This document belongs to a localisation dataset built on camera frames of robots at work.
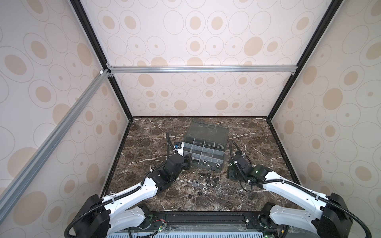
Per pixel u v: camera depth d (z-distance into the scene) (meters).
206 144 1.03
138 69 0.89
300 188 0.47
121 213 0.45
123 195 0.46
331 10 0.69
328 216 0.39
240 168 0.61
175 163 0.58
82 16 0.70
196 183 0.85
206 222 0.75
